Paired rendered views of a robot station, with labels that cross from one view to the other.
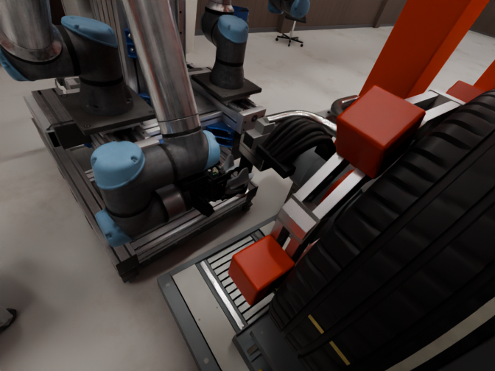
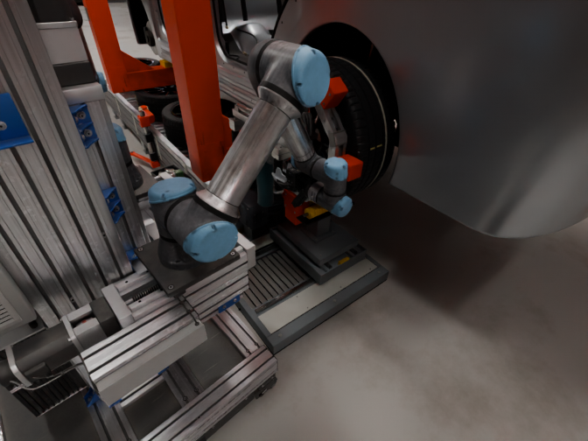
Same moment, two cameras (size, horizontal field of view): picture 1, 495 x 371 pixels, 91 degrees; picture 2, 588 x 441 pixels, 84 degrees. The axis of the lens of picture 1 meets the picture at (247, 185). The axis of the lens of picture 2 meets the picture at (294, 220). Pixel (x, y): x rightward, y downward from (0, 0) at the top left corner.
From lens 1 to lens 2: 1.19 m
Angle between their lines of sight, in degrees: 59
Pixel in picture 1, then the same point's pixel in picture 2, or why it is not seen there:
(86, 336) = (325, 406)
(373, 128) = (341, 88)
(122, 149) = (334, 160)
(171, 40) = not seen: hidden behind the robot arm
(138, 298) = (288, 370)
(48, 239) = not seen: outside the picture
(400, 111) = (338, 80)
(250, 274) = (357, 163)
